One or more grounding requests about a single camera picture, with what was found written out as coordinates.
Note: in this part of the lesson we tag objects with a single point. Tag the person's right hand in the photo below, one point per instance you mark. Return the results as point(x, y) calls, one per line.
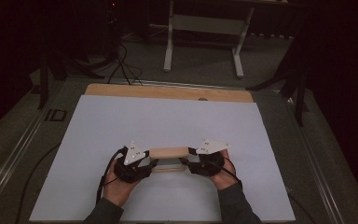
point(225, 177)

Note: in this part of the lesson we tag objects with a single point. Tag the black floor socket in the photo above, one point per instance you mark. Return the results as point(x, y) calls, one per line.
point(56, 115)

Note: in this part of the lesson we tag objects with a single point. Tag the aluminium floor rail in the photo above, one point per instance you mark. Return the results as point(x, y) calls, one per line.
point(318, 171)
point(183, 84)
point(9, 168)

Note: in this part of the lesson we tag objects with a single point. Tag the wooden picture frame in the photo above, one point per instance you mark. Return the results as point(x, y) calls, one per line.
point(169, 153)

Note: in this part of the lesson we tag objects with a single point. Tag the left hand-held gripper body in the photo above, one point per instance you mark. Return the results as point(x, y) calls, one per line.
point(132, 169)

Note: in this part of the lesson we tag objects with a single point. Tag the person's left hand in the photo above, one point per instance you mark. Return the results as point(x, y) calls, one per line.
point(119, 191)

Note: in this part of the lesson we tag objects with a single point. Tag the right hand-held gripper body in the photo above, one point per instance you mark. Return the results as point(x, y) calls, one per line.
point(208, 165)

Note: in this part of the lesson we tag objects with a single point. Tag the white metal desk frame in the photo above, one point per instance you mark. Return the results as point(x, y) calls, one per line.
point(205, 25)

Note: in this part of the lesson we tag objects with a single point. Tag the white table mat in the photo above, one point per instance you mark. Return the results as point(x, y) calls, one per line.
point(167, 118)

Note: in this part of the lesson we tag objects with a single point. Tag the black metal stand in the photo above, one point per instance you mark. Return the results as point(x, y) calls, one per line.
point(300, 93)
point(43, 84)

